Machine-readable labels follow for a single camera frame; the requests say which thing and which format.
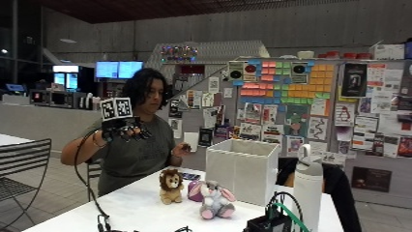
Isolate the black electronics box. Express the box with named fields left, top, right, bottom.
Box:
left=242, top=214, right=293, bottom=232

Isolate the dark smartphone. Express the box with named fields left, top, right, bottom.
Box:
left=180, top=172, right=202, bottom=182

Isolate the white slatted staircase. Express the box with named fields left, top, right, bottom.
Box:
left=144, top=40, right=272, bottom=75

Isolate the white marker cube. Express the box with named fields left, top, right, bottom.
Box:
left=98, top=97, right=133, bottom=122

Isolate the white round container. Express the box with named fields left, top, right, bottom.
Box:
left=296, top=50, right=316, bottom=60

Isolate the group of pinned paper posters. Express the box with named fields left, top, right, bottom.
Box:
left=166, top=61, right=412, bottom=166

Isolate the white side table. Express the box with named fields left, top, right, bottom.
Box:
left=0, top=132, right=36, bottom=147

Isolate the brown lion soft toy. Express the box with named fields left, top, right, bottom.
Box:
left=158, top=168, right=185, bottom=206

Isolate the black glove cable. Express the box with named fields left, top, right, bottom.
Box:
left=72, top=128, right=112, bottom=232

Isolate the green cable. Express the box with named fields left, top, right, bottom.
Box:
left=272, top=201, right=312, bottom=232

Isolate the white cup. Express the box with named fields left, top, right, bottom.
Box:
left=182, top=131, right=201, bottom=153

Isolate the pink purple round toy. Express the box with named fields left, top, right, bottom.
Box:
left=186, top=180, right=206, bottom=203

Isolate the black framed poster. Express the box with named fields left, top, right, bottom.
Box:
left=341, top=63, right=368, bottom=99

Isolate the cluster of coloured sticky notes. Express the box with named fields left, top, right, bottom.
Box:
left=232, top=59, right=336, bottom=106

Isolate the blue wall monitor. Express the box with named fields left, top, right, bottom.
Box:
left=93, top=61, right=120, bottom=79
left=117, top=60, right=144, bottom=79

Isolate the black slatted metal chair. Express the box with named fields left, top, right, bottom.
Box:
left=0, top=138, right=53, bottom=232

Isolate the colourful light sign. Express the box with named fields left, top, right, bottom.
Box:
left=160, top=44, right=200, bottom=63

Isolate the grey pin board partition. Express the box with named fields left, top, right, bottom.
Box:
left=156, top=57, right=412, bottom=209

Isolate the white fabric storage box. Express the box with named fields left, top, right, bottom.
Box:
left=205, top=138, right=281, bottom=207

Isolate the lit drinks fridge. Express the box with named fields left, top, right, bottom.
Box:
left=52, top=65, right=94, bottom=95

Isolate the small blue screen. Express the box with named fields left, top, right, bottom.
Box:
left=5, top=83, right=26, bottom=93

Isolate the black looped cable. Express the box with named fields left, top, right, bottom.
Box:
left=264, top=190, right=305, bottom=223

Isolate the white water bottle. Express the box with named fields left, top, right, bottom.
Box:
left=292, top=143, right=324, bottom=232

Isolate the white cardboard box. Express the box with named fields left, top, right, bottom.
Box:
left=369, top=40, right=405, bottom=61

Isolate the grey microwave oven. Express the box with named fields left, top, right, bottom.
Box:
left=49, top=91, right=88, bottom=109
left=28, top=89, right=54, bottom=106

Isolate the dark poster with small print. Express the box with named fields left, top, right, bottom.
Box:
left=350, top=166, right=393, bottom=193

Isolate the grey service counter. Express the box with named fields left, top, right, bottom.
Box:
left=0, top=101, right=102, bottom=153

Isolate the grey pink bunny soft toy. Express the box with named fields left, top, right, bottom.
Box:
left=188, top=180, right=238, bottom=220

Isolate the the person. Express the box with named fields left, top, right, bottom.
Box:
left=60, top=67, right=193, bottom=198

